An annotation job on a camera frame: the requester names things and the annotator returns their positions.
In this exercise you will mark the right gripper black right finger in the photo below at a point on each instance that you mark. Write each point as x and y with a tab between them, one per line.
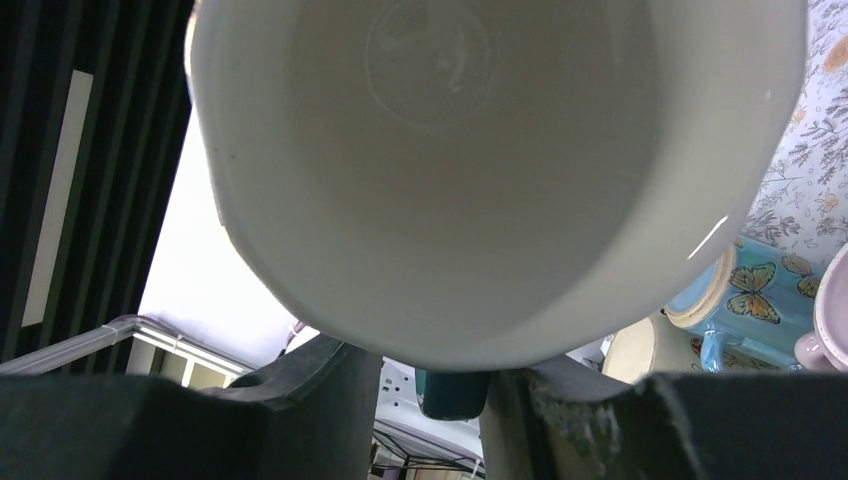
562	420

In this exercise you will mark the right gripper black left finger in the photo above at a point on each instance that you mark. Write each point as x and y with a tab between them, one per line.
307	415

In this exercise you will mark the light blue faceted mug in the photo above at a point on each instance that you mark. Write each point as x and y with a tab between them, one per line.
484	185

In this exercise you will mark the lilac mug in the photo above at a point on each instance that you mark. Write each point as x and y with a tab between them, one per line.
825	347

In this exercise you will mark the beige cartoon print mug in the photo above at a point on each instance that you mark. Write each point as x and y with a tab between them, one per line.
671	341

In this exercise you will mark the blue butterfly mug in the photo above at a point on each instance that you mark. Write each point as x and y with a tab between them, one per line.
755	300

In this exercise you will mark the floral tablecloth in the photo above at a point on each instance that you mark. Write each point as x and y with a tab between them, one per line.
801	206

